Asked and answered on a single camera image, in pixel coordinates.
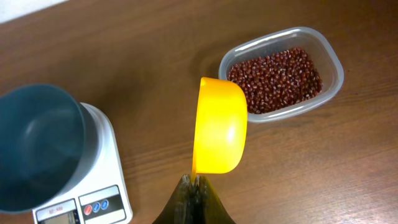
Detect teal plastic bowl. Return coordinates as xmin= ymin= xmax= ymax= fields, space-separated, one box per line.
xmin=1 ymin=84 xmax=99 ymax=213

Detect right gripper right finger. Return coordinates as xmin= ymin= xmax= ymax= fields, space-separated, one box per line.
xmin=194 ymin=175 xmax=236 ymax=224

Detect white digital kitchen scale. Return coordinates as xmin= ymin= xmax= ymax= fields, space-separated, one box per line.
xmin=32 ymin=103 xmax=133 ymax=223

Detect yellow measuring scoop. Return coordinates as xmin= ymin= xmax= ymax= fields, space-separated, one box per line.
xmin=191 ymin=77 xmax=248 ymax=182

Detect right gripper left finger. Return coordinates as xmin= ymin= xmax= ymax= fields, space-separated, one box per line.
xmin=153 ymin=174 xmax=193 ymax=224

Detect red beans in container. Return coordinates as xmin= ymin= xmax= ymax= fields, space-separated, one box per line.
xmin=227 ymin=47 xmax=323 ymax=114

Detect clear plastic bean container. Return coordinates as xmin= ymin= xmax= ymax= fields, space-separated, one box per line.
xmin=218 ymin=27 xmax=345 ymax=123

